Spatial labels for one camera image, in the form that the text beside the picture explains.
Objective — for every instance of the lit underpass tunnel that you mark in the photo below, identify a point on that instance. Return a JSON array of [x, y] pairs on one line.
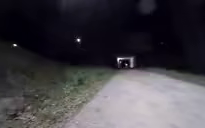
[[125, 62]]

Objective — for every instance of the street lamp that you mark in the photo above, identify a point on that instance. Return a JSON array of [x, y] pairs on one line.
[[14, 45], [78, 40]]

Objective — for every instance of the grass verge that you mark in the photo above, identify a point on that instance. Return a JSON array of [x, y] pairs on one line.
[[46, 90], [190, 77]]

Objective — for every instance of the grey paved path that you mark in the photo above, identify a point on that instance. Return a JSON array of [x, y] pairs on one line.
[[150, 103]]

